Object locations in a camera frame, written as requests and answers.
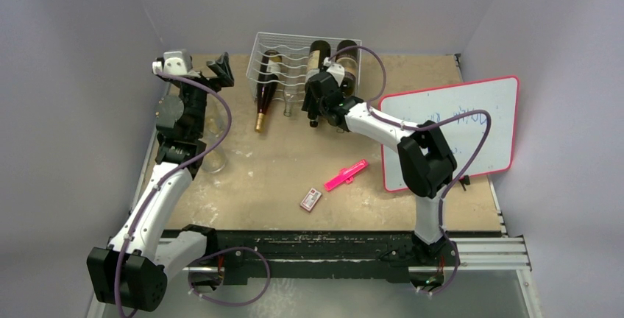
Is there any green bottle cream label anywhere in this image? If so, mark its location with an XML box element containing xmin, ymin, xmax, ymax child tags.
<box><xmin>304</xmin><ymin>40</ymin><xmax>332</xmax><ymax>129</ymax></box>

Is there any green bottle brown label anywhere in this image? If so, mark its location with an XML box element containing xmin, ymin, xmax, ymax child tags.
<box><xmin>336</xmin><ymin>40</ymin><xmax>359</xmax><ymax>96</ymax></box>

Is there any clear bottle with black cap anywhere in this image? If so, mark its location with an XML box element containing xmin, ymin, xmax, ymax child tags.
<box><xmin>201</xmin><ymin>95</ymin><xmax>227</xmax><ymax>173</ymax></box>

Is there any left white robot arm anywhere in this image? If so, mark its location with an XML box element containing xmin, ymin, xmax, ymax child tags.
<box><xmin>87</xmin><ymin>49</ymin><xmax>235</xmax><ymax>317</ymax></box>

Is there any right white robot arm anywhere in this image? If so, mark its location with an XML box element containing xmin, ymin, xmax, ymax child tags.
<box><xmin>302</xmin><ymin>71</ymin><xmax>457</xmax><ymax>264</ymax></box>

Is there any small clear empty bottle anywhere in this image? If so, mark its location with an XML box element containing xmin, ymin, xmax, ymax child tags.
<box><xmin>283</xmin><ymin>85</ymin><xmax>298</xmax><ymax>117</ymax></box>

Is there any dark red gold-capped bottle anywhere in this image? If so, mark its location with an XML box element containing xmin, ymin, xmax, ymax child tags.
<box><xmin>255</xmin><ymin>49</ymin><xmax>282</xmax><ymax>133</ymax></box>

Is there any pink plastic clip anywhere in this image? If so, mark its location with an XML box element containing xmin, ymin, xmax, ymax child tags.
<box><xmin>324</xmin><ymin>159</ymin><xmax>369</xmax><ymax>191</ymax></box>

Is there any small red white card box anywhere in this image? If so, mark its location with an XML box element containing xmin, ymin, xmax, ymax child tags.
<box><xmin>299</xmin><ymin>188</ymin><xmax>322</xmax><ymax>213</ymax></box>

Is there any pink-framed whiteboard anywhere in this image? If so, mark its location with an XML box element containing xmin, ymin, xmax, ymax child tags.
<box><xmin>379</xmin><ymin>76</ymin><xmax>520</xmax><ymax>192</ymax></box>

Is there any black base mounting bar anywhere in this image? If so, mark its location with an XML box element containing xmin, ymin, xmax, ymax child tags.
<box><xmin>192</xmin><ymin>230</ymin><xmax>460</xmax><ymax>288</ymax></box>

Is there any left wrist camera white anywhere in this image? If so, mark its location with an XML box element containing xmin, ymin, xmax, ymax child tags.
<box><xmin>152</xmin><ymin>49</ymin><xmax>195</xmax><ymax>77</ymax></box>

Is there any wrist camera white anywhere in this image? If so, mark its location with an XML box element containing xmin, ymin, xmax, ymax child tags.
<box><xmin>322</xmin><ymin>58</ymin><xmax>345</xmax><ymax>82</ymax></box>
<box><xmin>152</xmin><ymin>49</ymin><xmax>195</xmax><ymax>77</ymax></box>

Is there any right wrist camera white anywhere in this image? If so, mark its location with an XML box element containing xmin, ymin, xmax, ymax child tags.
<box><xmin>322</xmin><ymin>58</ymin><xmax>345</xmax><ymax>82</ymax></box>

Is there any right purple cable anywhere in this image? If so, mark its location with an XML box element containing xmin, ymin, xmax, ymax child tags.
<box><xmin>327</xmin><ymin>45</ymin><xmax>492</xmax><ymax>297</ymax></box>

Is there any white wire wine rack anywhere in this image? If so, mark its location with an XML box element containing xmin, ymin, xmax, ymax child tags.
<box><xmin>246</xmin><ymin>32</ymin><xmax>344</xmax><ymax>110</ymax></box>

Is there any aluminium table edge rail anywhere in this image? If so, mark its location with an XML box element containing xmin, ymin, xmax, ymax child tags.
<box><xmin>127</xmin><ymin>53</ymin><xmax>171</xmax><ymax>218</ymax></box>

